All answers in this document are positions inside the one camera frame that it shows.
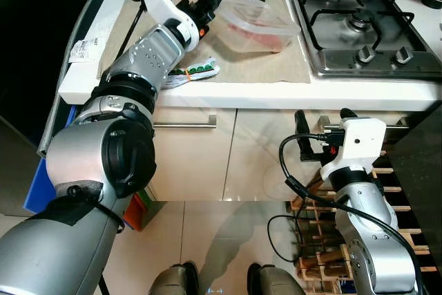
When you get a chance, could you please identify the clear plastic food container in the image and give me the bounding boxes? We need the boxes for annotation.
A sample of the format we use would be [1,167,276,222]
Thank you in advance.
[218,0,303,54]

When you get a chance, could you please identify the green snack packet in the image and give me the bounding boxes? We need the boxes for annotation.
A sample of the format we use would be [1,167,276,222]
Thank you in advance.
[161,58,221,91]

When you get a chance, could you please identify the steel gas stove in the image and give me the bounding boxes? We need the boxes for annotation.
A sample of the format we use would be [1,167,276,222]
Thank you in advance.
[286,0,442,80]

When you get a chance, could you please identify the beige counter mat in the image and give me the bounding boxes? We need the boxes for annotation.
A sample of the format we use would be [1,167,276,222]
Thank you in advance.
[114,0,313,86]

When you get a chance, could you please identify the cream kitchen cabinet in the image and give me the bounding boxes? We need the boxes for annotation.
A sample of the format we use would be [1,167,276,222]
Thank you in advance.
[138,107,415,203]

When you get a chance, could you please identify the white labelled packet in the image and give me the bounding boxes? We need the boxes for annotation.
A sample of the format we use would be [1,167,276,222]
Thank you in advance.
[68,36,108,64]

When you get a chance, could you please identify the wooden slatted rack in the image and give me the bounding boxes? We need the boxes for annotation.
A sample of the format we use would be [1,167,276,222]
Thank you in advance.
[289,144,442,295]

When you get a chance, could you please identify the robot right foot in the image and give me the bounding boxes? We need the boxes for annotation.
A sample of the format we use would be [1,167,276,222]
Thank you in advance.
[247,262,306,295]

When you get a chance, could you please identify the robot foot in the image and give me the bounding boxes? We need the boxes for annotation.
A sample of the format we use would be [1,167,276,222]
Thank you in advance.
[148,262,201,295]
[247,262,306,295]

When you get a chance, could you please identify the orange board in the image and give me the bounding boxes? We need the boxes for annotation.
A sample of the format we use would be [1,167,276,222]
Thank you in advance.
[123,191,149,232]

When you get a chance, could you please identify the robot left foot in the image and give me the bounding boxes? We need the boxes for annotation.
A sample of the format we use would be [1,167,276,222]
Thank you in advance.
[148,262,201,295]

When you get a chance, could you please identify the blue board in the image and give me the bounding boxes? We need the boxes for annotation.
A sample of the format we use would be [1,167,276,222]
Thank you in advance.
[24,98,77,213]

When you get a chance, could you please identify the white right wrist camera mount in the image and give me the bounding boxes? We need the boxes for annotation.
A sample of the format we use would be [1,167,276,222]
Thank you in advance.
[319,117,387,187]

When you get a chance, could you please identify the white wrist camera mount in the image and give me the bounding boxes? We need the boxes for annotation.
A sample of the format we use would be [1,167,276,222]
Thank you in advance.
[319,117,387,187]
[138,0,201,53]

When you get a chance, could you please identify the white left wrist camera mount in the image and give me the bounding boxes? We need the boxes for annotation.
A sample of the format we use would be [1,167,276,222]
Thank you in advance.
[138,0,201,53]

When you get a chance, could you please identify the metal cabinet handle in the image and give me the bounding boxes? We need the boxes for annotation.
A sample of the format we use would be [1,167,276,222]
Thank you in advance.
[321,122,416,134]
[152,115,218,129]

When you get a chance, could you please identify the black floor cable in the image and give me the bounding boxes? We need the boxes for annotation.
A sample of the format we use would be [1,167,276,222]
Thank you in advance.
[267,213,308,265]

